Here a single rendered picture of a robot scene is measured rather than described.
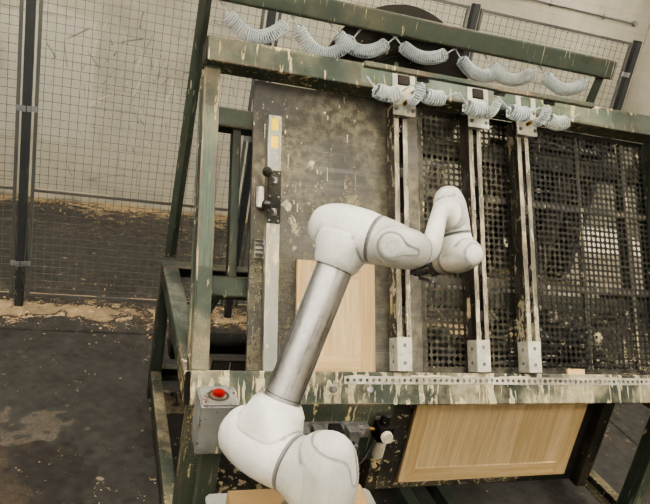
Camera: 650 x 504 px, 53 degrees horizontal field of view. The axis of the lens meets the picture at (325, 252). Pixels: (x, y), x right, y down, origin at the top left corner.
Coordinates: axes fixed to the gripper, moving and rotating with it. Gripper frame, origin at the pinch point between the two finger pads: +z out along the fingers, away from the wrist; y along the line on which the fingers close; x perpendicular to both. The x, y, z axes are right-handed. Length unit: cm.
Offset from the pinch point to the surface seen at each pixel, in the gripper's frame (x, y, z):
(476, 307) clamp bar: -27.5, -12.4, 1.5
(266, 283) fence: 58, -7, 4
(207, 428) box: 80, -56, -16
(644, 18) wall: -484, 389, 321
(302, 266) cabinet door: 43.4, 0.2, 6.3
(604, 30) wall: -434, 369, 334
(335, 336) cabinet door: 30.1, -25.1, 6.7
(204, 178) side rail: 81, 29, 3
